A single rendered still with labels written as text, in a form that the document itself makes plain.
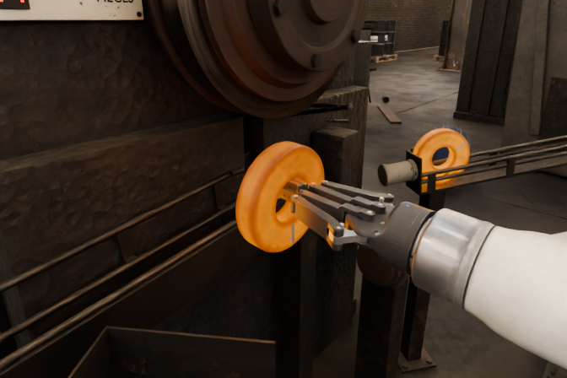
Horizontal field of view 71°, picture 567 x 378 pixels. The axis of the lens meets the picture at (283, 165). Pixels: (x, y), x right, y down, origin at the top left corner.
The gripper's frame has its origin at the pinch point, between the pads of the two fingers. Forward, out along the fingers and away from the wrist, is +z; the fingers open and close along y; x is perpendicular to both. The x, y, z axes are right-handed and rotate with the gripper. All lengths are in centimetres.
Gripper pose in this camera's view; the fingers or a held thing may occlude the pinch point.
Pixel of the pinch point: (284, 186)
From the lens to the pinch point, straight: 55.6
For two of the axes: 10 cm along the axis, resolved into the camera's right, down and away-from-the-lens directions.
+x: 0.4, -9.3, -3.8
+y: 6.6, -2.6, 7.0
